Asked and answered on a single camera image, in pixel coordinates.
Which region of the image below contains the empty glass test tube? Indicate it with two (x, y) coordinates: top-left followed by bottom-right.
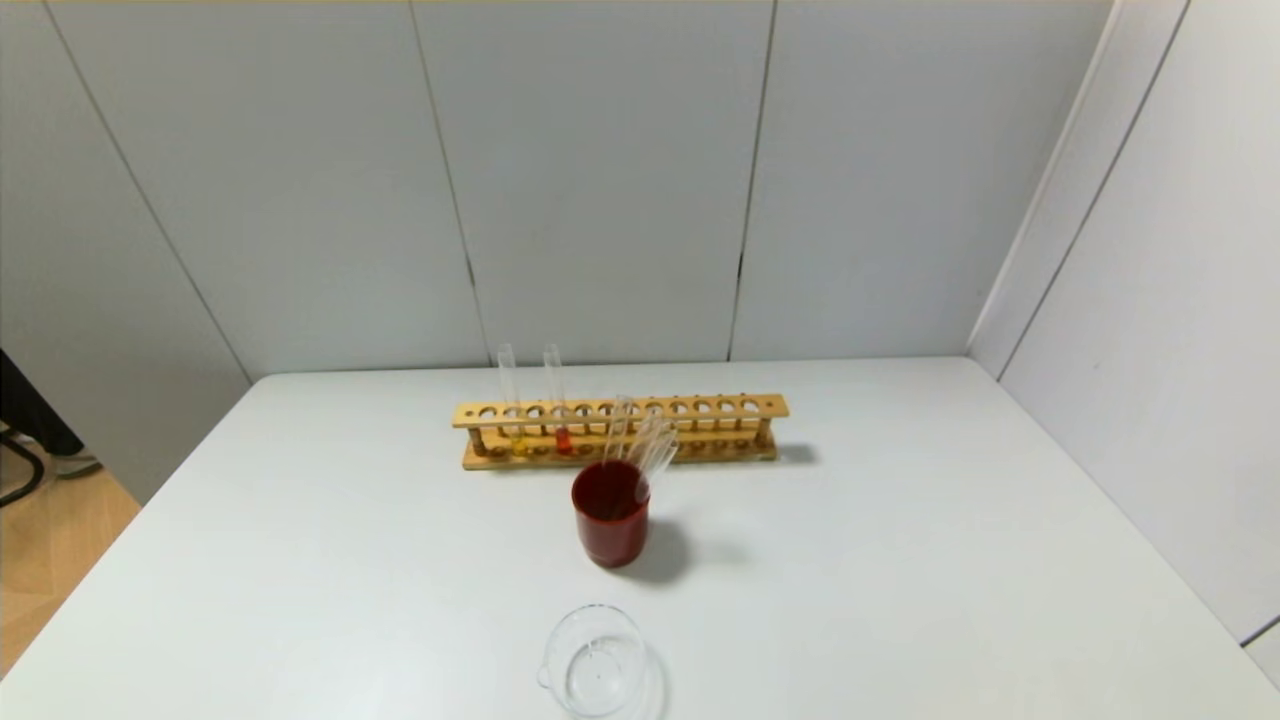
(634, 428), (681, 506)
(625, 412), (669, 479)
(603, 395), (635, 469)

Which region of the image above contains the test tube with red pigment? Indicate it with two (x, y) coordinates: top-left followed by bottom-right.
(543, 344), (574, 456)

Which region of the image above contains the black chair base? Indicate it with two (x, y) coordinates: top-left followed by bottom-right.
(0, 425), (46, 508)

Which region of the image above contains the test tube with yellow pigment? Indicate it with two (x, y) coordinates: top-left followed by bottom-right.
(498, 344), (531, 458)

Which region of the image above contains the clear glass beaker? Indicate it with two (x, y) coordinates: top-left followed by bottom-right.
(537, 604), (649, 719)

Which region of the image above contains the wooden test tube rack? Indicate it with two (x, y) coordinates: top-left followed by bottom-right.
(452, 393), (790, 471)

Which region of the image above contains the red plastic cup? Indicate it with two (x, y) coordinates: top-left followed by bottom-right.
(571, 460), (651, 569)

